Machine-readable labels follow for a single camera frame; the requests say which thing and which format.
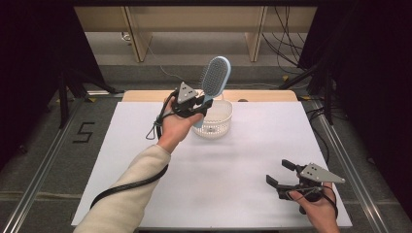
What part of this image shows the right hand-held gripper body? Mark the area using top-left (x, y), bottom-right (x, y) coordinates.
top-left (277, 162), bottom-right (346, 202)

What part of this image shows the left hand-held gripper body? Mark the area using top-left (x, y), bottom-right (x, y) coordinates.
top-left (171, 82), bottom-right (208, 118)

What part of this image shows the white plastic basket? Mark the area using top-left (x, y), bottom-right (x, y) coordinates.
top-left (191, 91), bottom-right (233, 140)

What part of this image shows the light blue hairbrush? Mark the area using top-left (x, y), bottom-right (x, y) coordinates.
top-left (193, 55), bottom-right (232, 129)

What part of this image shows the person's right hand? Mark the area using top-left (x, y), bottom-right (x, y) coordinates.
top-left (288, 183), bottom-right (341, 232)

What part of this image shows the person's left hand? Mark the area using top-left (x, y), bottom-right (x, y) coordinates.
top-left (157, 96), bottom-right (204, 153)

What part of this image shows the wooden table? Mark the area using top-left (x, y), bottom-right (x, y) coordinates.
top-left (121, 89), bottom-right (298, 103)

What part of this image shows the white table mat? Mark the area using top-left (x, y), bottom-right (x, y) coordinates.
top-left (71, 101), bottom-right (354, 228)

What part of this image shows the beige wooden furniture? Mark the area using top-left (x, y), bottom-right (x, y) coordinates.
top-left (73, 5), bottom-right (318, 63)

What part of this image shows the black tripod stand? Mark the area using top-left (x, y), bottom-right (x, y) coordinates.
top-left (278, 59), bottom-right (335, 126)
top-left (57, 62), bottom-right (124, 130)

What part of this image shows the dark curtain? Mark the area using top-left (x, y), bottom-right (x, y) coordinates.
top-left (0, 0), bottom-right (106, 169)
top-left (297, 0), bottom-right (412, 215)

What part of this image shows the white floor cable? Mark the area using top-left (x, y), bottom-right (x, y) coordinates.
top-left (147, 45), bottom-right (280, 89)

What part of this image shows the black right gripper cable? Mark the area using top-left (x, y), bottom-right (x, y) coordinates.
top-left (291, 183), bottom-right (340, 218)

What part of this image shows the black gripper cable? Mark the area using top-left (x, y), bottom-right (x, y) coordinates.
top-left (89, 91), bottom-right (179, 211)
top-left (291, 183), bottom-right (340, 218)

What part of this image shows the aluminium floor rail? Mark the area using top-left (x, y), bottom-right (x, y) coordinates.
top-left (2, 96), bottom-right (86, 233)
top-left (310, 99), bottom-right (391, 233)

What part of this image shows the black floor cable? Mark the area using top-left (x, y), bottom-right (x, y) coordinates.
top-left (305, 106), bottom-right (330, 165)

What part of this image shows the bundle of black cables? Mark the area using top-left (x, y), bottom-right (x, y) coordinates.
top-left (261, 6), bottom-right (313, 76)

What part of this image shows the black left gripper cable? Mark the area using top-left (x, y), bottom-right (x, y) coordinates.
top-left (89, 91), bottom-right (179, 211)

